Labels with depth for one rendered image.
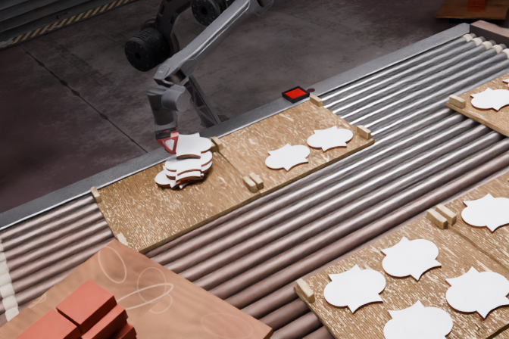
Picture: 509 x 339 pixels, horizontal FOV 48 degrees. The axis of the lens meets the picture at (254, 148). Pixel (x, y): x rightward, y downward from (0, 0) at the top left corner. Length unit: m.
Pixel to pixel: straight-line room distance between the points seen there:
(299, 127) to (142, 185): 0.54
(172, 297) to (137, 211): 0.49
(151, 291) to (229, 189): 0.50
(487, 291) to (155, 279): 0.72
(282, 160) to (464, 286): 0.68
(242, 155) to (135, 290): 0.67
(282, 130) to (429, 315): 0.86
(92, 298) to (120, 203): 0.81
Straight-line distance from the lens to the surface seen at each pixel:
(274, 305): 1.39
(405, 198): 1.63
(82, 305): 0.99
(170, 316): 1.25
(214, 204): 1.66
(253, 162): 1.79
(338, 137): 1.83
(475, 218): 1.53
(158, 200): 1.73
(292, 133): 1.89
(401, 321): 1.30
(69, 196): 1.92
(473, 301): 1.34
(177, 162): 1.77
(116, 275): 1.38
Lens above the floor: 1.95
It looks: 33 degrees down
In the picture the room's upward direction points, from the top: 11 degrees counter-clockwise
